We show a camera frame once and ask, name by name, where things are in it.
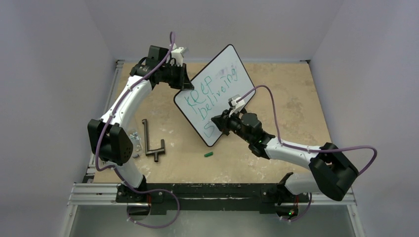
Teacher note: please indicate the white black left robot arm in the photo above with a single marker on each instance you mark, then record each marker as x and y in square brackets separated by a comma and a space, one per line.
[143, 77]

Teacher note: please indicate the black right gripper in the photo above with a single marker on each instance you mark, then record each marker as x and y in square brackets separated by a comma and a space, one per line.
[228, 121]

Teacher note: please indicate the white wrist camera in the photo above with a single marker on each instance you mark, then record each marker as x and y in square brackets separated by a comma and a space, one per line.
[177, 55]
[236, 104]

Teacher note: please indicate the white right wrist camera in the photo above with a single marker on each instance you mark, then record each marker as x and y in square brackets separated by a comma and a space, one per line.
[236, 104]

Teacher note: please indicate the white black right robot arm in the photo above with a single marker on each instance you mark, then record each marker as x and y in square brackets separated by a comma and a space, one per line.
[329, 171]

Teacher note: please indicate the clear plastic screw box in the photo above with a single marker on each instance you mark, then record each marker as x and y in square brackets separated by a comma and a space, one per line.
[116, 147]

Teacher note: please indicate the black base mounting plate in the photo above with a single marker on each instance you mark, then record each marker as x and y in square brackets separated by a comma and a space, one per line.
[264, 198]

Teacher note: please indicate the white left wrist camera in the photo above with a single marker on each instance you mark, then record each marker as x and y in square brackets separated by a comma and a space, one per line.
[177, 55]

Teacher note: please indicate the white whiteboard black frame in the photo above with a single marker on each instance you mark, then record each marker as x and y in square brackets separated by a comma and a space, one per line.
[223, 77]

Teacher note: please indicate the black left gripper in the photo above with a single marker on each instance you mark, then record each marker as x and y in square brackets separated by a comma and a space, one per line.
[182, 82]

